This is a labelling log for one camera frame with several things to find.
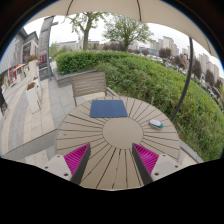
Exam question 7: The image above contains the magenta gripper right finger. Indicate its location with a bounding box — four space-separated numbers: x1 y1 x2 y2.
131 142 184 186

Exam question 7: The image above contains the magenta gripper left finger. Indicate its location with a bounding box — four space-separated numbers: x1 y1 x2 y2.
43 142 92 186

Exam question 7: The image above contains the white teal computer mouse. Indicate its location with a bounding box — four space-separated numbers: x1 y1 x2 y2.
149 119 163 129

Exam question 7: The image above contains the blue mouse pad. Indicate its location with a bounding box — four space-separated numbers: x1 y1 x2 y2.
90 100 127 118

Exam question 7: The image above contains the trimmed green hedge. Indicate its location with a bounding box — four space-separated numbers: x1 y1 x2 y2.
56 51 224 161

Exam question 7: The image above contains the slatted patio chair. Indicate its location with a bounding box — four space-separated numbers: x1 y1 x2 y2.
71 72 117 106

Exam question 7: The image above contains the near white flower planter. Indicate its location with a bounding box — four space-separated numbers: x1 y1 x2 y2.
25 82 41 113

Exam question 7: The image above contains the white flower planter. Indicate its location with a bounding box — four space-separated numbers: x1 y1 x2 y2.
26 55 38 79
25 82 41 113

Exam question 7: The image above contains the far white flower planter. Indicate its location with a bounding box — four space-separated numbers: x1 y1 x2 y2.
26 55 38 79

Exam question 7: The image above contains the dark curved umbrella pole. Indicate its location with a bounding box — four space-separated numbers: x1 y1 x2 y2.
170 36 195 123

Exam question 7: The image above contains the beige patio umbrella canopy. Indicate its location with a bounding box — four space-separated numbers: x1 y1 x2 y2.
27 0 218 57

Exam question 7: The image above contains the grey lamp post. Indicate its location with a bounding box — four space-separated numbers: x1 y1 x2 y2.
47 20 58 81

